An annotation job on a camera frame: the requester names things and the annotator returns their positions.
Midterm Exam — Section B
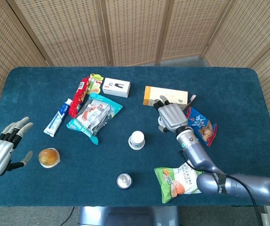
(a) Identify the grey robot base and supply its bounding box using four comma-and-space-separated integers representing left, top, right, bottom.
78, 206, 180, 226

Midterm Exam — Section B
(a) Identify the green white corn starch bag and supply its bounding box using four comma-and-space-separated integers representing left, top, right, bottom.
154, 162, 205, 204

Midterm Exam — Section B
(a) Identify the blue red snack bag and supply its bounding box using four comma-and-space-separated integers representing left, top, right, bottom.
184, 107, 218, 147

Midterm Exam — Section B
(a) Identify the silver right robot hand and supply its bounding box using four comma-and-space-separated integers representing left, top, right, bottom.
148, 95, 189, 135

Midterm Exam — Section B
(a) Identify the long beige orange carton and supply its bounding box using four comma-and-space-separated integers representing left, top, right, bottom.
143, 86, 196, 111

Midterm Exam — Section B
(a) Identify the teal clear bag of sachets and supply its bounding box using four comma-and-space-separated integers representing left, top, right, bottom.
66, 92, 123, 145

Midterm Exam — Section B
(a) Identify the black floor cable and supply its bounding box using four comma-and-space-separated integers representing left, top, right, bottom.
59, 206, 75, 226

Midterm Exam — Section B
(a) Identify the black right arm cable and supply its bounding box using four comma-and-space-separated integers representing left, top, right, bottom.
178, 149, 262, 226

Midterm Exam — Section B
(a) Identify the orange jelly cup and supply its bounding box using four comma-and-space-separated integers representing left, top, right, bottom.
38, 147, 61, 169

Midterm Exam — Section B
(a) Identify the blue drink can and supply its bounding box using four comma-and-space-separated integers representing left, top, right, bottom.
116, 172, 133, 190

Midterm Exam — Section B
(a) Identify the red snack packet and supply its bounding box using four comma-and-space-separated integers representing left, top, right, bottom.
68, 76, 90, 119

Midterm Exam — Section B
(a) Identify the blue white toothpaste tube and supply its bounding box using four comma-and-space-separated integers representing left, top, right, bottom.
43, 98, 74, 137

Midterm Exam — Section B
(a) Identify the small white cardboard box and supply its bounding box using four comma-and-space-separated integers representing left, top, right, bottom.
102, 77, 131, 98

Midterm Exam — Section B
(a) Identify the dark blue table cloth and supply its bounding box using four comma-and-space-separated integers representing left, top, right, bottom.
0, 66, 270, 208

